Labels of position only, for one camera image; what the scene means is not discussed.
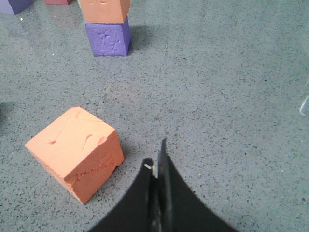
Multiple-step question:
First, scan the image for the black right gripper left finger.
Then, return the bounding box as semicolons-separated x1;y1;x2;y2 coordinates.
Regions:
90;158;153;232

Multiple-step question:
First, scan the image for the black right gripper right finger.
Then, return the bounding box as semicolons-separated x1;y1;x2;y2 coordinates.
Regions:
158;139;236;232

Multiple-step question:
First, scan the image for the large orange foam block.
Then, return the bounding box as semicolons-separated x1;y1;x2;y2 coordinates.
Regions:
25;107;125;204

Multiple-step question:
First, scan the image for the purple foam block under orange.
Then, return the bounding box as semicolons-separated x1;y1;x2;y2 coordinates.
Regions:
85;19;131;56

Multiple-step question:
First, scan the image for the orange foam block on purple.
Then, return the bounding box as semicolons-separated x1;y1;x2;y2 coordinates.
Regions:
80;0;131;24

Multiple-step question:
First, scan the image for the small red foam block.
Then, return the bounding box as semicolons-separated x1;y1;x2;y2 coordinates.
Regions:
44;0;72;5

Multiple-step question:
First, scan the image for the purple foam block under pink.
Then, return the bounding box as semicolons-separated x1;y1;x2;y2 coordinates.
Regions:
0;0;33;15

